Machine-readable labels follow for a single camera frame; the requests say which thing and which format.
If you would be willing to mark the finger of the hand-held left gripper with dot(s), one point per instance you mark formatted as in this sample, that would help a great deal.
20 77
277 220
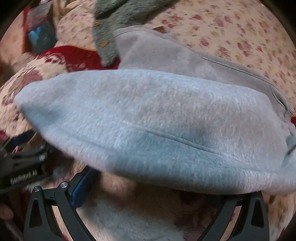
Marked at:
24 137

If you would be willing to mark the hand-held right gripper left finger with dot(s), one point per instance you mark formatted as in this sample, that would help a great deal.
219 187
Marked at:
78 192

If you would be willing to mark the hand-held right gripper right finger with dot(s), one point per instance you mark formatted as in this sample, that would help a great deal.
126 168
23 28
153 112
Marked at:
227 208

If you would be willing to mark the grey fleece pants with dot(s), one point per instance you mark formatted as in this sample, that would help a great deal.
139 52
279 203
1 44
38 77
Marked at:
150 120

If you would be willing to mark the red and white blanket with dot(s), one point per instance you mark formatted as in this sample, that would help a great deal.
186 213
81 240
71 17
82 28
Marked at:
69 55

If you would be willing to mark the blue packet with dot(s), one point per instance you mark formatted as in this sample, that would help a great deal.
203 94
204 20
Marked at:
41 37

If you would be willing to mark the grey-green fluffy garment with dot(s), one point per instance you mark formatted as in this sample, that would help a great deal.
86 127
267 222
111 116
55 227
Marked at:
111 27

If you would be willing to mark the floral bedsheet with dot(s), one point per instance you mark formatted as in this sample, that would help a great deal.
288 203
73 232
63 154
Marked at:
231 25

